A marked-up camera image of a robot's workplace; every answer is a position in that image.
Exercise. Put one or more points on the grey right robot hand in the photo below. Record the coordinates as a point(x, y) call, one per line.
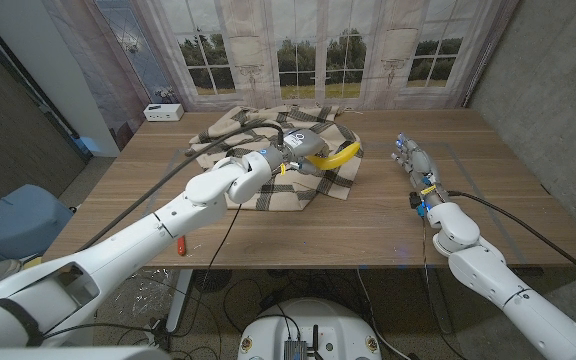
point(420, 162)

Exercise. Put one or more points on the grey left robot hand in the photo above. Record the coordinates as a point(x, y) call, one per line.
point(305, 145)

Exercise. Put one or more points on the yellow banana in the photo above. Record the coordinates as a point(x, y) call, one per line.
point(338, 157)

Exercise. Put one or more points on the cream plaid scarf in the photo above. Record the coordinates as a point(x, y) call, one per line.
point(248, 135)

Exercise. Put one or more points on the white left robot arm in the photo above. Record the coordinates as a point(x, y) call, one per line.
point(133, 245)

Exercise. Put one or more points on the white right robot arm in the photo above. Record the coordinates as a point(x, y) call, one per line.
point(493, 280)

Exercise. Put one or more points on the printed window backdrop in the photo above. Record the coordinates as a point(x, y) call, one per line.
point(318, 50)

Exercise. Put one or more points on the grey table leg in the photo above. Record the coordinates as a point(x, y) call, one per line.
point(433, 300)

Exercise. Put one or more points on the white power box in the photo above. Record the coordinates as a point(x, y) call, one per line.
point(163, 113)

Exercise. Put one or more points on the dark round floor fan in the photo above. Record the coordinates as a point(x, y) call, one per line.
point(210, 281)

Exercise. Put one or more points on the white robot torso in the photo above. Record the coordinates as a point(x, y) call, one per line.
point(313, 320)

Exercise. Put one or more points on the white table leg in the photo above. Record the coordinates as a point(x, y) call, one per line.
point(178, 300)

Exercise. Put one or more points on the black box on torso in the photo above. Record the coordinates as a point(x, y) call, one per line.
point(298, 347)

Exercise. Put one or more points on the blue chair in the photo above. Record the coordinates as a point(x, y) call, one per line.
point(13, 225)

